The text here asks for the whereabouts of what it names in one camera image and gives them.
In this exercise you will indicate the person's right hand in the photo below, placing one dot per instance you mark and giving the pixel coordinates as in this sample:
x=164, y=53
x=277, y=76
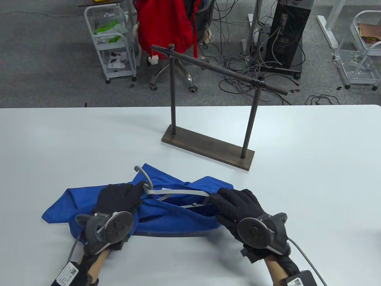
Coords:
x=238, y=205

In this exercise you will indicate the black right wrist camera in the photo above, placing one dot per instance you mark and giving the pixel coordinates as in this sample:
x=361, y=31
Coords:
x=302, y=280

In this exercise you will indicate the grey plastic hanger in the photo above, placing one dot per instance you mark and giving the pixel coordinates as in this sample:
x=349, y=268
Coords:
x=184, y=192

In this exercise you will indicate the white power strip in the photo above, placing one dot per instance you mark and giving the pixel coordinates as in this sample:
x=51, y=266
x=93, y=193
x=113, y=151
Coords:
x=245, y=47

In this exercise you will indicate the red backpack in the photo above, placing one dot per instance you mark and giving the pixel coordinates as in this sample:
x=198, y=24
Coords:
x=163, y=26

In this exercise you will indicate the blue t-shirt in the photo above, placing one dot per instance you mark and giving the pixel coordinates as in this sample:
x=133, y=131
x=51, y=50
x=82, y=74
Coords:
x=166, y=220

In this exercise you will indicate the black hand tracker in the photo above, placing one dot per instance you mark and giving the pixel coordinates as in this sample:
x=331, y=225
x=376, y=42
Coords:
x=253, y=232
x=116, y=226

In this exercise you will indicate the small white charm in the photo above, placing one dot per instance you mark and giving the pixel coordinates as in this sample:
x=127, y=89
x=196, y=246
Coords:
x=153, y=60

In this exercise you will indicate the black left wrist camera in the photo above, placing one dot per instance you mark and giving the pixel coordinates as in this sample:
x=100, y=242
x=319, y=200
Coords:
x=70, y=274

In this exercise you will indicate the white desk leg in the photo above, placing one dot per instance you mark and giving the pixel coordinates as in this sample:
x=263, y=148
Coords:
x=327, y=26

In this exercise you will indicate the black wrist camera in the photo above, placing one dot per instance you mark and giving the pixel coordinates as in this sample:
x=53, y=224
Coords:
x=302, y=280
x=70, y=274

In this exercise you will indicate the person's right forearm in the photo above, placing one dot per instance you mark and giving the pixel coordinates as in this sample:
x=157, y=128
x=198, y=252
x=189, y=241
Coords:
x=275, y=269

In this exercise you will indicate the person's left hand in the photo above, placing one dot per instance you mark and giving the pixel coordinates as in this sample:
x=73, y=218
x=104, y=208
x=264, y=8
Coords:
x=119, y=198

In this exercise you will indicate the person's left forearm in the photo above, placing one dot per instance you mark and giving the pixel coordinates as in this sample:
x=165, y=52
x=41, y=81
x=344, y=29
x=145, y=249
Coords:
x=98, y=263

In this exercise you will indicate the black computer tower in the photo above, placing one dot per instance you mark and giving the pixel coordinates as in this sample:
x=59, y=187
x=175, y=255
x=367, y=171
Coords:
x=285, y=29

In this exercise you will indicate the black office chair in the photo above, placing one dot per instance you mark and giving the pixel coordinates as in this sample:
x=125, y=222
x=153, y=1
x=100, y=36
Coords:
x=175, y=70

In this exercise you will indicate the black right hand tracker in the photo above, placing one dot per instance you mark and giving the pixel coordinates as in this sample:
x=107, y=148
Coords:
x=253, y=232

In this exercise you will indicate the dark metal clothes rack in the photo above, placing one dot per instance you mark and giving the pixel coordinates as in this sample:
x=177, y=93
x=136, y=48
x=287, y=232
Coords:
x=208, y=149

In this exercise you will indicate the black left hand tracker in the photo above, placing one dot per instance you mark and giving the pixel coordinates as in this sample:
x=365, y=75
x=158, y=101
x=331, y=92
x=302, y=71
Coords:
x=116, y=226

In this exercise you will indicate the grey metal desk leg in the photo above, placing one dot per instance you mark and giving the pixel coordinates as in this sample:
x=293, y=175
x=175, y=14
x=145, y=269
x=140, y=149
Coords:
x=253, y=23

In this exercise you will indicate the green plastic bag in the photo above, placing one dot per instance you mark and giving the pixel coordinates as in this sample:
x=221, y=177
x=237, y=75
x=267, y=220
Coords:
x=107, y=29

